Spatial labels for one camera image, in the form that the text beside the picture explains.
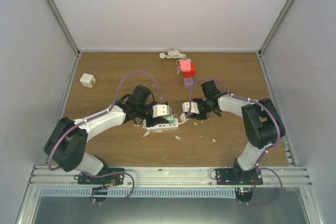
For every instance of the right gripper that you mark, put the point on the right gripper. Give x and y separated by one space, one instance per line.
202 117

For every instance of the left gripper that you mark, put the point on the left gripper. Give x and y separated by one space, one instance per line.
156 120

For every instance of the green adapter plug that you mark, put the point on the green adapter plug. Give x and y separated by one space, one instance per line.
169 118

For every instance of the white power strip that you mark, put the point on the white power strip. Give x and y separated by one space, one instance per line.
164 126

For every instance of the white cube adapter plug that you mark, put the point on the white cube adapter plug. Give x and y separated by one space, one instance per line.
87 80

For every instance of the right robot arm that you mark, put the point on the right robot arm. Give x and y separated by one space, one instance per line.
262 123

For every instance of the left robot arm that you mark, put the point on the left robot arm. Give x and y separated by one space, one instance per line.
67 144

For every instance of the purple plug adapter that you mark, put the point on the purple plug adapter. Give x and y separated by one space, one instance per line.
188 82

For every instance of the red plug block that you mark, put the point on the red plug block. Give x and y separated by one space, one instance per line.
191 73

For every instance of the pink cube socket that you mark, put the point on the pink cube socket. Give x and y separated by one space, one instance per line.
185 65

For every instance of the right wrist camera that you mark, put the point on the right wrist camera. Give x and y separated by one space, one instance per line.
190 107

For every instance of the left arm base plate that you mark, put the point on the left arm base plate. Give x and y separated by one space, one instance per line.
107 177

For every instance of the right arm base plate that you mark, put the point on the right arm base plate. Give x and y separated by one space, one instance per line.
235 176

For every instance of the slotted cable duct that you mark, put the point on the slotted cable duct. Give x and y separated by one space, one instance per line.
140 192

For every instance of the aluminium rail frame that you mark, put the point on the aluminium rail frame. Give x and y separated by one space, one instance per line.
171 177

